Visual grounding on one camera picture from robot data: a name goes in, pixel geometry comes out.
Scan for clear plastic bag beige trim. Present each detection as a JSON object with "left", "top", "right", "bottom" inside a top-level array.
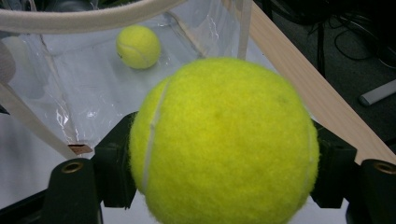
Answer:
[{"left": 0, "top": 0, "right": 254, "bottom": 161}]

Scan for yellow tennis ball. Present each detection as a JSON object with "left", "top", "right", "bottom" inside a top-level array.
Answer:
[
  {"left": 115, "top": 24, "right": 163, "bottom": 70},
  {"left": 128, "top": 57, "right": 321, "bottom": 224}
]

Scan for black tripod leg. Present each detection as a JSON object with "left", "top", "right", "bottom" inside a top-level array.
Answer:
[{"left": 315, "top": 26, "right": 327, "bottom": 79}]

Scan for wooden table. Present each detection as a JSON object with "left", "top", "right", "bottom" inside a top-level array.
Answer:
[{"left": 247, "top": 2, "right": 396, "bottom": 166}]

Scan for white table mat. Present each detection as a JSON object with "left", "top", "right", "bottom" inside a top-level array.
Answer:
[{"left": 0, "top": 36, "right": 349, "bottom": 224}]

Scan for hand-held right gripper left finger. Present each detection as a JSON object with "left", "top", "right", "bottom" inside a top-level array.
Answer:
[{"left": 92, "top": 111, "right": 138, "bottom": 210}]

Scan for bundle of black floor cables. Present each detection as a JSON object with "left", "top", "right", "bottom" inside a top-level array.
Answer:
[{"left": 325, "top": 10, "right": 396, "bottom": 71}]

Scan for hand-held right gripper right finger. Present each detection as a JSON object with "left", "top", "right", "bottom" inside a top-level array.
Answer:
[{"left": 310, "top": 120, "right": 358, "bottom": 209}]

